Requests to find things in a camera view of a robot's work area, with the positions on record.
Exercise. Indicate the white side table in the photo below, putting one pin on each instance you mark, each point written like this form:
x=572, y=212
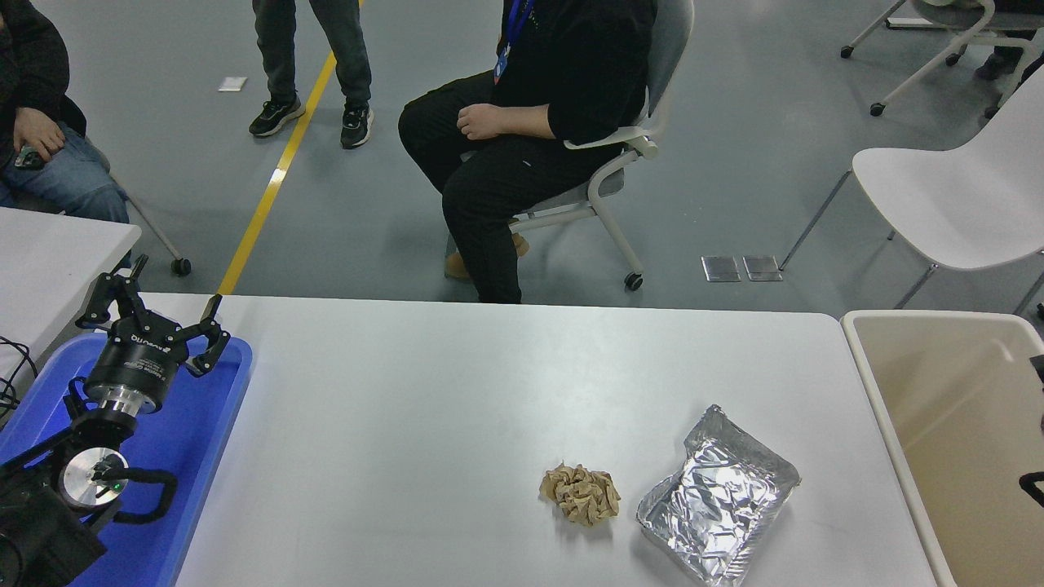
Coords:
x=49, y=269

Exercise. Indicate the tan paper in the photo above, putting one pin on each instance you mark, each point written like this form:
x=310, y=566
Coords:
x=579, y=493

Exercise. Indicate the grey padded office chair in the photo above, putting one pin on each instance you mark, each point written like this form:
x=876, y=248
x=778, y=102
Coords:
x=673, y=49

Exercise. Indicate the blue plastic tray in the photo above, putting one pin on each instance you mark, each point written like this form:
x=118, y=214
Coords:
x=196, y=456

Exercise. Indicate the person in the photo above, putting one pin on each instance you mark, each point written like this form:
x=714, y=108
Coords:
x=571, y=81
x=33, y=81
x=351, y=49
x=997, y=67

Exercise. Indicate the chair with caster legs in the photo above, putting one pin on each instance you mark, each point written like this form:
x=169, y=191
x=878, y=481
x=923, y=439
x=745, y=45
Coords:
x=181, y=266

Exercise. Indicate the silver foil tray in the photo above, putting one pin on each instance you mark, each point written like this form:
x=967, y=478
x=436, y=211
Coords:
x=718, y=497

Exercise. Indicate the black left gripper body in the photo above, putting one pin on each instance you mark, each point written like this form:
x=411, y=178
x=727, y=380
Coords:
x=134, y=363

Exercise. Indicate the person's right hand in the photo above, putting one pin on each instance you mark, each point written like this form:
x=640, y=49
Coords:
x=39, y=132

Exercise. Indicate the silver floor plate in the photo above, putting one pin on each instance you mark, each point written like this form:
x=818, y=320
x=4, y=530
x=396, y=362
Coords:
x=721, y=268
x=763, y=268

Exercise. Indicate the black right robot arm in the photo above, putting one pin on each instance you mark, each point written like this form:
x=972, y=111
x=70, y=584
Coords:
x=1038, y=365

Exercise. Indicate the white shell chair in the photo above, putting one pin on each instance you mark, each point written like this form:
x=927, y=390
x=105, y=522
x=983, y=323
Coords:
x=962, y=196

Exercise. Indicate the person's left hand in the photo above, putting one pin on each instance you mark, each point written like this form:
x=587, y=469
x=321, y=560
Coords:
x=483, y=122

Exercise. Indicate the large pale bin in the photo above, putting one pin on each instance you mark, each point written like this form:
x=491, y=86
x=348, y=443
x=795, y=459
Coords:
x=962, y=456

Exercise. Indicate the white-framed rolling chair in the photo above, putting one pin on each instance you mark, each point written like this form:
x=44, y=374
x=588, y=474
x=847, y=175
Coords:
x=962, y=16

